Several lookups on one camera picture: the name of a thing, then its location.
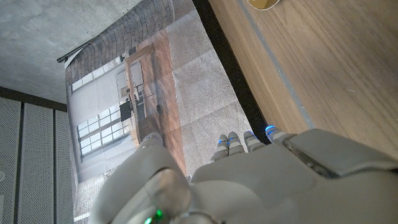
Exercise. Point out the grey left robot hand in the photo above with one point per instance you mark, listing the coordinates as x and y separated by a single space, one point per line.
264 186

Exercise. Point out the white gold-rimmed paper plate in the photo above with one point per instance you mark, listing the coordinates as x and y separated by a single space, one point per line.
262 3

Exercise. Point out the printed room backdrop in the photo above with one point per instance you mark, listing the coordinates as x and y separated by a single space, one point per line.
192 81

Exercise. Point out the black backdrop stand pole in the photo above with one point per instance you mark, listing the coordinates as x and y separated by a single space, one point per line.
70 54

